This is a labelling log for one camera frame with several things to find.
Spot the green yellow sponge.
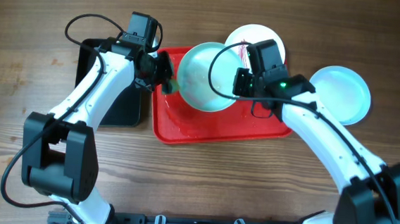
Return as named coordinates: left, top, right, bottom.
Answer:
left=161, top=79, right=179, bottom=95

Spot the white plate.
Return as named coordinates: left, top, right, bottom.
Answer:
left=309, top=66, right=372, bottom=125
left=177, top=42, right=244, bottom=113
left=225, top=24, right=286, bottom=63

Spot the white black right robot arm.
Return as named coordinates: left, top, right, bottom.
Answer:
left=232, top=68, right=400, bottom=224

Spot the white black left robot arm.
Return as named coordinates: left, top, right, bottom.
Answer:
left=21, top=38, right=174, bottom=224

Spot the black water tray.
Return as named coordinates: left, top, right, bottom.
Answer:
left=75, top=47, right=142, bottom=127

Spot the red serving tray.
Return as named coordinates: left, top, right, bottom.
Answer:
left=147, top=43, right=299, bottom=154

